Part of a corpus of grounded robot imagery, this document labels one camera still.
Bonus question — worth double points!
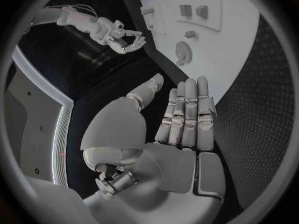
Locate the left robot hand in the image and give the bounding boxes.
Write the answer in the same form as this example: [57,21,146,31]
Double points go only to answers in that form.
[80,74,226,224]

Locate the grey gear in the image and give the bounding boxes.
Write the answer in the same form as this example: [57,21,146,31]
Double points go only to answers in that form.
[174,41,194,66]

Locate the white cable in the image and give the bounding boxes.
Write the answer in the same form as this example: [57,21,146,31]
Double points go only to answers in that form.
[70,5,99,22]
[61,3,99,19]

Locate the white task board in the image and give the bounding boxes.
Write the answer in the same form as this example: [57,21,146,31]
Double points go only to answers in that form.
[130,0,261,105]

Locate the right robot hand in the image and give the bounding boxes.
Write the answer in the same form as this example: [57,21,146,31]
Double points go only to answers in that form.
[106,20,147,55]

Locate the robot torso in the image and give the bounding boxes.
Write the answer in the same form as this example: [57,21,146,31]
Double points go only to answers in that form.
[4,44,76,190]

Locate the grey block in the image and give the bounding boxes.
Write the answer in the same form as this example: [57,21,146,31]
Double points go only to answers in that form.
[194,5,209,20]
[178,4,193,18]

